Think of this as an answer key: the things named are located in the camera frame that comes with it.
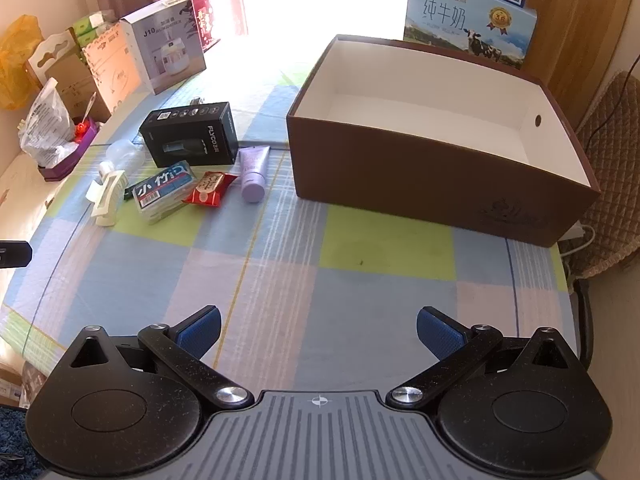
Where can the brown cardboard hang-tab box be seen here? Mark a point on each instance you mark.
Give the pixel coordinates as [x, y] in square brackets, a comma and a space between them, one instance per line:
[65, 80]

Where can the white humidifier box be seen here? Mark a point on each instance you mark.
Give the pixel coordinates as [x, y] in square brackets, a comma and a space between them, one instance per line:
[165, 50]

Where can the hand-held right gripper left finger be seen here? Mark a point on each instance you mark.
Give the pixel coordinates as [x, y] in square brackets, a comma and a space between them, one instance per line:
[202, 332]

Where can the red gift box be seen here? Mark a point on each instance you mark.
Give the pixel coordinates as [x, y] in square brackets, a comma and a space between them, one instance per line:
[205, 20]

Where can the brown cardboard storage box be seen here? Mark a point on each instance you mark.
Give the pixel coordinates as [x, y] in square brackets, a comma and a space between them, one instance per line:
[400, 180]

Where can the thin white stick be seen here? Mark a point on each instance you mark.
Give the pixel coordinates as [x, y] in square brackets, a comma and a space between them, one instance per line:
[90, 105]

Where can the purple tray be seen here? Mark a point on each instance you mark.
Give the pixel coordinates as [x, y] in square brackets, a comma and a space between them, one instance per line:
[75, 155]

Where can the clear printed plastic bag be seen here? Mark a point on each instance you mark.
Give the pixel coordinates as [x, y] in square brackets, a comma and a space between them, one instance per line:
[47, 125]

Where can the black chair frame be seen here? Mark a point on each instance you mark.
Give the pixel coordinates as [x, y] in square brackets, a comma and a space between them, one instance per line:
[585, 310]

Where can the cream printed sheet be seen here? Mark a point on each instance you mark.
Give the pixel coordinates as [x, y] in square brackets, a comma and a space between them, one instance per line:
[25, 185]

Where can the blue green tissue pack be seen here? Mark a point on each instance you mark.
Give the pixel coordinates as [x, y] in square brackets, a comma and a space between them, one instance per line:
[160, 192]

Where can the clear plastic cup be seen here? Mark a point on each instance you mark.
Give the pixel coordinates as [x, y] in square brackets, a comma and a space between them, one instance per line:
[125, 152]

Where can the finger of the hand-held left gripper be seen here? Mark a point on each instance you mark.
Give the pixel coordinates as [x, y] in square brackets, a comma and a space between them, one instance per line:
[15, 254]

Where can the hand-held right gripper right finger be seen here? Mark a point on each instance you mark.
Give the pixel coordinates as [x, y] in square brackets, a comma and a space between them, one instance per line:
[440, 332]

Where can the red snack packet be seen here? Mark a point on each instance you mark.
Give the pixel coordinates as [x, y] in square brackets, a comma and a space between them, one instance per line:
[210, 190]

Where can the cream plastic clip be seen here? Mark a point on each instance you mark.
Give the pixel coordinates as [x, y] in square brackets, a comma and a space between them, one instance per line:
[107, 205]

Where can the blue milk carton box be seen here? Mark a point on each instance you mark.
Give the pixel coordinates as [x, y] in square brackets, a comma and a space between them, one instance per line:
[450, 20]

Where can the purple cosmetic tube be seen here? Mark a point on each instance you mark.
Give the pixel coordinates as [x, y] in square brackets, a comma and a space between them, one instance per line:
[252, 175]

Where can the red toy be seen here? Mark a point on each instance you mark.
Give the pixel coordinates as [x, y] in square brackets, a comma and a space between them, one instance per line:
[82, 130]

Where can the pink printed cardboard box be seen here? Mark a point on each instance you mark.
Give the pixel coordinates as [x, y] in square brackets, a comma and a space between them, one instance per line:
[115, 70]

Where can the wooden cabinet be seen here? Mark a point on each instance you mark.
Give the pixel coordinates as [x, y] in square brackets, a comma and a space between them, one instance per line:
[575, 35]

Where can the brown quilted chair cushion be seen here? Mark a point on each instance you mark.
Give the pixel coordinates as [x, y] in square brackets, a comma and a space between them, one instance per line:
[615, 185]

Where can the yellow plastic bag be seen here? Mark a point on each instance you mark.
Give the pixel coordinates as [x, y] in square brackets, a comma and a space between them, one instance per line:
[17, 60]

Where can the dark blue fuzzy cloth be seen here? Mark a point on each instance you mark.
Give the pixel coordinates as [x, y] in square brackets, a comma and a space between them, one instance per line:
[10, 440]

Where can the black product box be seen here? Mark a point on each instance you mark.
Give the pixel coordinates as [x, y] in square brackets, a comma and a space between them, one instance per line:
[190, 135]

